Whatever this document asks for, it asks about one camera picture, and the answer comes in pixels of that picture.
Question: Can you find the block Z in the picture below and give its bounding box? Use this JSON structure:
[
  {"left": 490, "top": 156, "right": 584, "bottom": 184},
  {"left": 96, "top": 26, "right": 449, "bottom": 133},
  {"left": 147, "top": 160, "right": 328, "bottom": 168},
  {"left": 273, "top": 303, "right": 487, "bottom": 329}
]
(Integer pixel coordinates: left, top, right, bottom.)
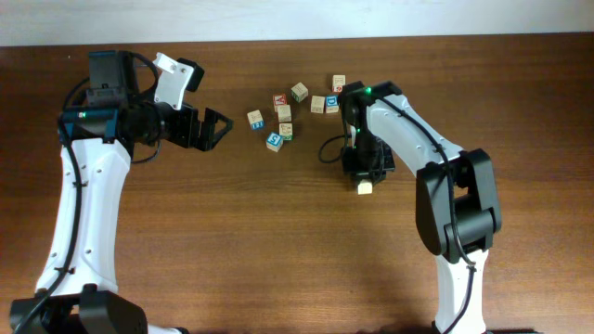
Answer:
[{"left": 277, "top": 105, "right": 292, "bottom": 123}]

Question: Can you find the block 5 with green side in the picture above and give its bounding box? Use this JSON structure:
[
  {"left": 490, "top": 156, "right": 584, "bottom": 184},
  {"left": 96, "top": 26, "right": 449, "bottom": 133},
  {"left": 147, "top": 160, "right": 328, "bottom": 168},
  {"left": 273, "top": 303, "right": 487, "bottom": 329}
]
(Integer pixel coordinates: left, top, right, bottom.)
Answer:
[{"left": 310, "top": 96, "right": 326, "bottom": 114}]

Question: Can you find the blue D block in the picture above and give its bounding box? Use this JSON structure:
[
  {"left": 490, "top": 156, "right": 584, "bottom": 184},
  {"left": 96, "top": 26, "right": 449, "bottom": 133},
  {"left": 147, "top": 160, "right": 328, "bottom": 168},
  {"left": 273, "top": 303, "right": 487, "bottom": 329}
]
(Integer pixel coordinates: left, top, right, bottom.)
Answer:
[{"left": 325, "top": 96, "right": 340, "bottom": 113}]

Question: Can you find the left black camera cable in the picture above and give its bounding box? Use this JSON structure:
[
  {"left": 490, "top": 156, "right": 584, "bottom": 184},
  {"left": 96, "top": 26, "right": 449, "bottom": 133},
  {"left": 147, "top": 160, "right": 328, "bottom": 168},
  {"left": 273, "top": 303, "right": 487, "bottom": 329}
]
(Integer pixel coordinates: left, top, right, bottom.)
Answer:
[{"left": 59, "top": 50, "right": 163, "bottom": 166}]

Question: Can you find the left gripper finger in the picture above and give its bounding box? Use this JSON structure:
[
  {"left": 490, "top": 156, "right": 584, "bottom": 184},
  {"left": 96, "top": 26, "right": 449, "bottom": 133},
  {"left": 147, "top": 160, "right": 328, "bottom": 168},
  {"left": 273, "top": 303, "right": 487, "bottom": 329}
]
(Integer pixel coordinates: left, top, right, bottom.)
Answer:
[
  {"left": 203, "top": 108, "right": 233, "bottom": 139},
  {"left": 194, "top": 124, "right": 227, "bottom": 151}
]

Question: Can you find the red A block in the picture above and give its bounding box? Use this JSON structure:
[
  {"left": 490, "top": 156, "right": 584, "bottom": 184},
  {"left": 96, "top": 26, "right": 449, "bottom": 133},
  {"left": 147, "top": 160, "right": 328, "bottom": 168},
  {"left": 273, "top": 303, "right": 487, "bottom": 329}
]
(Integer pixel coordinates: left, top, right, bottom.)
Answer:
[{"left": 273, "top": 94, "right": 288, "bottom": 111}]

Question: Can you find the block with animal drawing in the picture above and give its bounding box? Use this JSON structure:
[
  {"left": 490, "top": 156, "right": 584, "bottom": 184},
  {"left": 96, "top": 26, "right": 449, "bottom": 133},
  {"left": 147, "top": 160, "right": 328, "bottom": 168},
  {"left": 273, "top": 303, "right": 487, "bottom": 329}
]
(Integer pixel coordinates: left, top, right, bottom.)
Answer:
[{"left": 278, "top": 122, "right": 293, "bottom": 141}]

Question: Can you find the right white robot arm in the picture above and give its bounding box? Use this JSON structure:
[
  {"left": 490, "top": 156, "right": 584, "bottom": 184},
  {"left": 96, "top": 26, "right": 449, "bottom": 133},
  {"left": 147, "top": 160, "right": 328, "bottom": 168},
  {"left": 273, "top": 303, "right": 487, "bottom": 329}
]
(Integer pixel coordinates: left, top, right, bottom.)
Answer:
[{"left": 338, "top": 82, "right": 502, "bottom": 333}]

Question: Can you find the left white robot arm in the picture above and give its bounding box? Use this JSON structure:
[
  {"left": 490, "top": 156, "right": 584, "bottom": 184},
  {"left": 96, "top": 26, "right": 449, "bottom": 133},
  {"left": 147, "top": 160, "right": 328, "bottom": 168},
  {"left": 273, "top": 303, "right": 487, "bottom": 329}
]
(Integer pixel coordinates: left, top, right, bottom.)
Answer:
[{"left": 9, "top": 50, "right": 233, "bottom": 333}]

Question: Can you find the block with red bottom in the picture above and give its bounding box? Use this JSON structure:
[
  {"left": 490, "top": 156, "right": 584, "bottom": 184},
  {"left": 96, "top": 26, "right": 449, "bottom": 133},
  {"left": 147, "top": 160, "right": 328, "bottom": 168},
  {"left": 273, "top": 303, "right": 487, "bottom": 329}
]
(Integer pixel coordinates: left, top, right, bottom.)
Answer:
[{"left": 331, "top": 74, "right": 346, "bottom": 93}]

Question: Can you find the right black camera cable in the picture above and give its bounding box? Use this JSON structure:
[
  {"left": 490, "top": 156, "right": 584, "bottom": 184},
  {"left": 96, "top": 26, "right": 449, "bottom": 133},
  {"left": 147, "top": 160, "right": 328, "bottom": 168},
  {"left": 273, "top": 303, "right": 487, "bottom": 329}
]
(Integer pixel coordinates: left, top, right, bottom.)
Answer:
[{"left": 317, "top": 135, "right": 349, "bottom": 164}]

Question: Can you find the blue 5 block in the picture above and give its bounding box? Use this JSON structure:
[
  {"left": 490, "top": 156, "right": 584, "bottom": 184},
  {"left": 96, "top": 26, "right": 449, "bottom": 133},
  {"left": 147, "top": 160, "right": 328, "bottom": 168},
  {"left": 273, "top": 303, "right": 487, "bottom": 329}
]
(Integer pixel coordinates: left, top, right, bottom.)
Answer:
[{"left": 265, "top": 132, "right": 284, "bottom": 152}]

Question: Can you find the block I with green R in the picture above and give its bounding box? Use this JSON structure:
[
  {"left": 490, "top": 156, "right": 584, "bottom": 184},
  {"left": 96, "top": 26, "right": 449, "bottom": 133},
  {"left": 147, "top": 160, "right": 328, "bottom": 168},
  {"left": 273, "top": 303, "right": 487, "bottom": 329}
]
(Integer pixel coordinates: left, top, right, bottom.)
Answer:
[{"left": 291, "top": 83, "right": 309, "bottom": 103}]

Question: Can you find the block Y with blue side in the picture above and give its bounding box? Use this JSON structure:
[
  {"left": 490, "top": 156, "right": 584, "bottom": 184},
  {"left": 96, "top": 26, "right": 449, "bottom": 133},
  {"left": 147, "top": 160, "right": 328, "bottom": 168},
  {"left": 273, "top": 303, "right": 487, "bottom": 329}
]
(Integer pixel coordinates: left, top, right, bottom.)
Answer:
[{"left": 247, "top": 109, "right": 265, "bottom": 130}]

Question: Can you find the black camera cable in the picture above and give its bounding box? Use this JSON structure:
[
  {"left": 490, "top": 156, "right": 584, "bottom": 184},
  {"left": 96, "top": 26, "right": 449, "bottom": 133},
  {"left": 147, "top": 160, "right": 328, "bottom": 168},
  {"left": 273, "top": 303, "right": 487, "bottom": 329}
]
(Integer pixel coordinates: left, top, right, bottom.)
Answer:
[
  {"left": 59, "top": 50, "right": 163, "bottom": 166},
  {"left": 317, "top": 135, "right": 349, "bottom": 164}
]

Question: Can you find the block with blue T side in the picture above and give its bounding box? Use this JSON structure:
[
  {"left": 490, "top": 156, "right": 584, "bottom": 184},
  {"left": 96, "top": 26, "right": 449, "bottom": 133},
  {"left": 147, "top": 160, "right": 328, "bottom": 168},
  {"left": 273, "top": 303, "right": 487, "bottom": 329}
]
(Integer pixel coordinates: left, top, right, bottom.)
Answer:
[{"left": 356, "top": 180, "right": 373, "bottom": 195}]

